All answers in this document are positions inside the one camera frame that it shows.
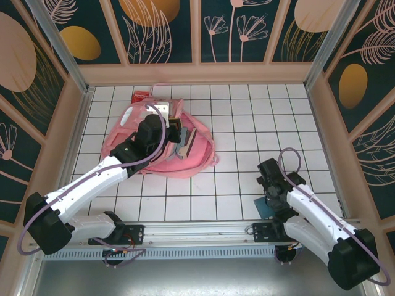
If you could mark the beige notebook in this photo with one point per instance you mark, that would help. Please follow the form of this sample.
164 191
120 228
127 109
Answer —
189 145

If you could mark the teal blue wallet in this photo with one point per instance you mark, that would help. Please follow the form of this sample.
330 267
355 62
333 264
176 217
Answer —
261 208

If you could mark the pink backpack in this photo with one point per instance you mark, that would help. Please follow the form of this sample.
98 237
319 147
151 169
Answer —
191 166

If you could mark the red card pack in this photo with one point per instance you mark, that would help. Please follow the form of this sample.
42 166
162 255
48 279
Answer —
140 96

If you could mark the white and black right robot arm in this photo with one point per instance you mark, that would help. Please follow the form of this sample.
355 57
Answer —
314 212

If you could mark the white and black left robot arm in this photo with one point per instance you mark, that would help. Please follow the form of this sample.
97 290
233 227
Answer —
92 185

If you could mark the clear acrylic bar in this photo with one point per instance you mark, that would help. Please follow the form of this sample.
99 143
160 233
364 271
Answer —
60 46

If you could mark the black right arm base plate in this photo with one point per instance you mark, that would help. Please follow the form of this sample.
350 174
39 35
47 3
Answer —
260 232

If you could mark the aluminium side rail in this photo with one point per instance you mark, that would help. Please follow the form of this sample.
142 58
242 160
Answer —
81 117

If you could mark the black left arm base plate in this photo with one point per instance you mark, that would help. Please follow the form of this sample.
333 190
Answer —
135 234

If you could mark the aluminium mounting rail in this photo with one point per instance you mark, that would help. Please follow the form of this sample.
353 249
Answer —
200 231

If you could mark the aluminium corner post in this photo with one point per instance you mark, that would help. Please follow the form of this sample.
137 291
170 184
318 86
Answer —
328 46

